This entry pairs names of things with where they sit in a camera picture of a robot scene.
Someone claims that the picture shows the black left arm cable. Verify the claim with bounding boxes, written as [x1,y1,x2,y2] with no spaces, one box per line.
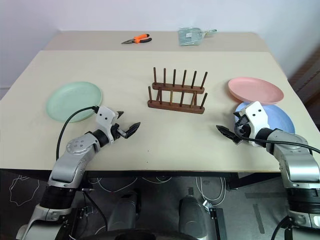
[55,105,100,161]

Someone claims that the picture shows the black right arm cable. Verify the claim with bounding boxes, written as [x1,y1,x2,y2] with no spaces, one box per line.
[239,135,320,155]

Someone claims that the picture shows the teal packaged item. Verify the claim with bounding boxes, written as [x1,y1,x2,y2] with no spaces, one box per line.
[177,27,218,47]

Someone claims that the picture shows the black table frame bar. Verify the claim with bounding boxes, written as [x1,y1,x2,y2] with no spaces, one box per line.
[226,172,282,190]

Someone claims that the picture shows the green plate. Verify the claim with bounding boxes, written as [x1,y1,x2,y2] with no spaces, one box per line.
[45,81,104,123]

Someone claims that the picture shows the black metal bracket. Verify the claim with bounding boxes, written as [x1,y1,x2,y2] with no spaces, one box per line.
[209,207,227,240]

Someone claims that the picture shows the blue plate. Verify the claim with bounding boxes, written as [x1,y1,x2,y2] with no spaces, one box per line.
[234,101,296,135]

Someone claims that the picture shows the wooden dish rack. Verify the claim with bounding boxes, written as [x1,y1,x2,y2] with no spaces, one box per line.
[147,66,209,115]

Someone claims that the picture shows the pink plate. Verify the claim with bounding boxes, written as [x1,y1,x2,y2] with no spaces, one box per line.
[227,77,285,105]

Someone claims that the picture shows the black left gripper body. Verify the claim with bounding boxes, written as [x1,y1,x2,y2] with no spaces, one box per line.
[109,116,129,145]

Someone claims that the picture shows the dark grey rounded shape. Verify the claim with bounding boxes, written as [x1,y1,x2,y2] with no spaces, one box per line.
[179,194,210,237]
[109,191,141,232]

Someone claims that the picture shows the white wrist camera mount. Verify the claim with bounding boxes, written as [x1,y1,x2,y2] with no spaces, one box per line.
[95,105,119,145]
[239,101,270,148]

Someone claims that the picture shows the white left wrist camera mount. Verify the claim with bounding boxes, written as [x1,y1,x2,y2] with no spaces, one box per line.
[95,105,119,145]

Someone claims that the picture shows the white floor cable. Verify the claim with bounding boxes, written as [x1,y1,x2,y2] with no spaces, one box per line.
[196,176,227,208]
[89,176,173,194]

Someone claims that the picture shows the orange-handled pliers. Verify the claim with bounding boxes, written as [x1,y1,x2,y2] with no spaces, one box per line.
[121,33,153,45]

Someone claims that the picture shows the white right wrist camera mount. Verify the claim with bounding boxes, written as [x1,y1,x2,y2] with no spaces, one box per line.
[239,101,270,148]

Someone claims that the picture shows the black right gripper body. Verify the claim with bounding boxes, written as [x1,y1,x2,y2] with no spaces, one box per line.
[233,113,252,146]

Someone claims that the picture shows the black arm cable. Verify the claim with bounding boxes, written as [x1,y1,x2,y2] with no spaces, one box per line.
[239,135,320,155]
[55,105,100,161]

